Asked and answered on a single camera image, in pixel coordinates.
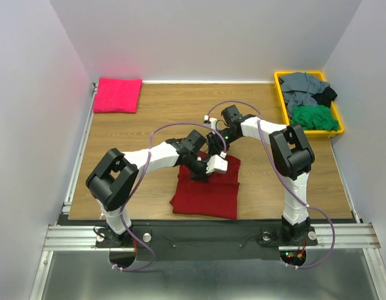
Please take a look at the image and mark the dark red t shirt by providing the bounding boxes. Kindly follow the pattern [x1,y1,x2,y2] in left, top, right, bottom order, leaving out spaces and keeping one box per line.
[170,155,240,220]

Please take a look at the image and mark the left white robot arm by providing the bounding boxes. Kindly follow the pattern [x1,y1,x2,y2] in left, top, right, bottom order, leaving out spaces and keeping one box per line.
[86,130,214,246]

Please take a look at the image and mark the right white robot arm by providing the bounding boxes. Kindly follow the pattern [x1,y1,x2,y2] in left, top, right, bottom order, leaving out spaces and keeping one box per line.
[204,105,315,244]

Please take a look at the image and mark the grey t shirt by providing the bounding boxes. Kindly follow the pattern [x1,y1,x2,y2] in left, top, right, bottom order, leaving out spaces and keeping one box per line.
[279,72,330,113]

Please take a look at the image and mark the green t shirt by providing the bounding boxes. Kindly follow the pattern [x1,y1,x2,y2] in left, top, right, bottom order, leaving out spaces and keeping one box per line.
[290,105,339,131]

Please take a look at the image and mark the folded pink t shirt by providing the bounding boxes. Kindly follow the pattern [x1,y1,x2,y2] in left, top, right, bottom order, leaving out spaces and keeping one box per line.
[92,77,142,114]

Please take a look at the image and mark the black t shirt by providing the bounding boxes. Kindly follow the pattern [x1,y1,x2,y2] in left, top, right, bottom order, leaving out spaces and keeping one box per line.
[312,86,337,108]

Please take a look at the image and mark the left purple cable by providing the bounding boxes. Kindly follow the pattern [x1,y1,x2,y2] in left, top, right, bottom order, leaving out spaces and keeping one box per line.
[110,122,228,272]

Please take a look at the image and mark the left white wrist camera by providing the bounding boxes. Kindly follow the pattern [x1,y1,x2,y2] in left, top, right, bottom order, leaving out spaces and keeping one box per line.
[206,151,228,174]

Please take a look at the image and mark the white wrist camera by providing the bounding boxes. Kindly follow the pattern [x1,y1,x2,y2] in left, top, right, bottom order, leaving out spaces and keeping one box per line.
[206,151,228,174]
[203,115,218,131]

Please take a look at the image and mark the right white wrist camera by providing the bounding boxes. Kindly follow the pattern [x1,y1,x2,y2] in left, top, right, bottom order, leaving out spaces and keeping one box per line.
[203,115,218,131]

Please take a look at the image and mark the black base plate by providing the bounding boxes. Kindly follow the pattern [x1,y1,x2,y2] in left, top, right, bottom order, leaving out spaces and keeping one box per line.
[94,219,318,262]

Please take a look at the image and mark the aluminium frame rail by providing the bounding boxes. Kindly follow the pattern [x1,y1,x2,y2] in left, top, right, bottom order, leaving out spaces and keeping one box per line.
[29,81,381,300]

